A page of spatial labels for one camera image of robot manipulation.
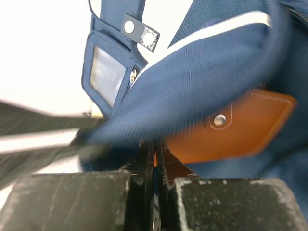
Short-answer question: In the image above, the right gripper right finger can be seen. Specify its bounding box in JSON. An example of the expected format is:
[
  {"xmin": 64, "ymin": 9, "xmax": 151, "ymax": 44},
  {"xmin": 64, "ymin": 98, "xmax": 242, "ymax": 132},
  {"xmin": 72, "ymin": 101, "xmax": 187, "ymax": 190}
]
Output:
[{"xmin": 157, "ymin": 143, "xmax": 308, "ymax": 231}]

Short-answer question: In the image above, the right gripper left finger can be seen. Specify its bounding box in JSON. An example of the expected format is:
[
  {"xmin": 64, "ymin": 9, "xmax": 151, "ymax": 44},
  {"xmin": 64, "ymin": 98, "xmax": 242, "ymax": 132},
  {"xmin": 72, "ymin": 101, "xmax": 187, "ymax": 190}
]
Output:
[{"xmin": 0, "ymin": 143, "xmax": 154, "ymax": 231}]

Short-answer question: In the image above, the navy blue student backpack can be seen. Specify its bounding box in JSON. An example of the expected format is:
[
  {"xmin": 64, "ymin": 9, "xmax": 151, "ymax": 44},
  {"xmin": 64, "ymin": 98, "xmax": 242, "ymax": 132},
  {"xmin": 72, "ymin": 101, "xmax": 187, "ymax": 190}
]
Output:
[{"xmin": 78, "ymin": 0, "xmax": 308, "ymax": 180}]

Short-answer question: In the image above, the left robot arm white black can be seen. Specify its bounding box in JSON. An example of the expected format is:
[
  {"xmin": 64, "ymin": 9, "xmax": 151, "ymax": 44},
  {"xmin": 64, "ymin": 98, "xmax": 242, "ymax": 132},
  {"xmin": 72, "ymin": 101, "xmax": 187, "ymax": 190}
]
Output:
[{"xmin": 0, "ymin": 103, "xmax": 104, "ymax": 189}]

